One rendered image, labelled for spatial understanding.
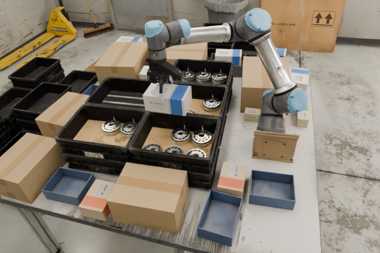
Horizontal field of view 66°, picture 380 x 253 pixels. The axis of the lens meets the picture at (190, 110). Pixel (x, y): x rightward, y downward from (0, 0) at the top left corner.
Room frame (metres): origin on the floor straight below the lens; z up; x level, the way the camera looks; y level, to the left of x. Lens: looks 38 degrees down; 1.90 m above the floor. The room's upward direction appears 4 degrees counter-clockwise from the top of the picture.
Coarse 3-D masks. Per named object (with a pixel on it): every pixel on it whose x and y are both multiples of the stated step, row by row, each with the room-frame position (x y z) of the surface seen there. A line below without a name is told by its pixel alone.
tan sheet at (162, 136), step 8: (152, 128) 1.23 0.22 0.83; (160, 128) 1.22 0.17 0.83; (152, 136) 1.16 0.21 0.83; (160, 136) 1.16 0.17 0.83; (168, 136) 1.16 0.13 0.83; (144, 144) 1.11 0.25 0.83; (160, 144) 1.10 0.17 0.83; (168, 144) 1.09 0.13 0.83; (192, 144) 1.08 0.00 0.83; (184, 152) 1.03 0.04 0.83; (208, 152) 1.01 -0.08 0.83
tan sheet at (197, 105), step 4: (192, 100) 1.47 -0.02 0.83; (196, 100) 1.47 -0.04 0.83; (200, 100) 1.46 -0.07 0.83; (192, 104) 1.42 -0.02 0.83; (196, 104) 1.42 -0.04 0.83; (200, 104) 1.42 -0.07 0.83; (192, 108) 1.38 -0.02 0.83; (196, 108) 1.38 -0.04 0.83; (200, 108) 1.38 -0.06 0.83; (220, 108) 1.36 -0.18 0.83; (196, 112) 1.34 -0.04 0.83; (200, 112) 1.34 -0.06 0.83; (204, 112) 1.34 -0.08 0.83; (208, 112) 1.33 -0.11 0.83; (212, 112) 1.33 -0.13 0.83; (216, 112) 1.33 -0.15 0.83
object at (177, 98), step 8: (152, 88) 1.17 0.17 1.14; (168, 88) 1.16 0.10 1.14; (176, 88) 1.15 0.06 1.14; (184, 88) 1.15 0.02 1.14; (144, 96) 1.11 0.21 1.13; (152, 96) 1.10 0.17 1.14; (168, 96) 1.09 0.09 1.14; (176, 96) 1.09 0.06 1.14; (184, 96) 1.08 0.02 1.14; (144, 104) 1.11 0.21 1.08; (152, 104) 1.10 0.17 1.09; (160, 104) 1.09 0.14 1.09; (168, 104) 1.08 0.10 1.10; (176, 104) 1.06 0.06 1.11; (184, 104) 1.06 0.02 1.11; (168, 112) 1.08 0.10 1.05; (176, 112) 1.06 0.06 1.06; (184, 112) 1.05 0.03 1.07
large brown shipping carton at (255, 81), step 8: (248, 56) 1.85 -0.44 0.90; (256, 56) 1.84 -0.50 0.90; (248, 64) 1.74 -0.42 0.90; (256, 64) 1.73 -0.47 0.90; (248, 72) 1.64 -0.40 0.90; (256, 72) 1.63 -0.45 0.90; (264, 72) 1.62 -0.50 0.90; (288, 72) 1.60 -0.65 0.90; (248, 80) 1.54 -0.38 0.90; (256, 80) 1.54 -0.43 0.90; (264, 80) 1.53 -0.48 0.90; (248, 88) 1.46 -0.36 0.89; (256, 88) 1.45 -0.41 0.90; (264, 88) 1.45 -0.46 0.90; (272, 88) 1.44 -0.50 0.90; (248, 96) 1.46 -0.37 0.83; (256, 96) 1.45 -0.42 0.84; (248, 104) 1.46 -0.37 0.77; (256, 104) 1.45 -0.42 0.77; (240, 112) 1.47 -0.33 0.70
